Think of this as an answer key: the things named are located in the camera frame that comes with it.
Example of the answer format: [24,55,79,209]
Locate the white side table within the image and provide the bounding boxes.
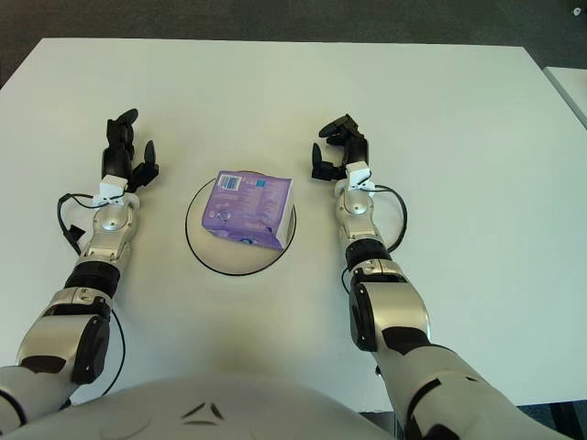
[543,66,587,132]

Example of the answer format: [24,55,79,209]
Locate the black table leg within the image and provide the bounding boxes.
[548,401,579,440]

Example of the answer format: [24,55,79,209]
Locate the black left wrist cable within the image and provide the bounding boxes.
[56,192,123,258]

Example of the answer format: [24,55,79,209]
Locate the purple tissue paper pack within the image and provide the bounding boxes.
[200,170,294,251]

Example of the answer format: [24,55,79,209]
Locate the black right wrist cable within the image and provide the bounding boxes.
[371,182,409,252]

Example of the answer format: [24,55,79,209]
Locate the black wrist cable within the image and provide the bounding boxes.
[371,182,409,252]
[56,192,123,258]

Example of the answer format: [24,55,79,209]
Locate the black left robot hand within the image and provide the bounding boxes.
[100,107,161,193]

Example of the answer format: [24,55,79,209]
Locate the white plate with black rim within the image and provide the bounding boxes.
[184,171,299,277]

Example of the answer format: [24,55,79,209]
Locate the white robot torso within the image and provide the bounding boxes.
[0,371,386,440]

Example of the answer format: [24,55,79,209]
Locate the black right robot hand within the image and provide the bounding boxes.
[310,113,371,183]

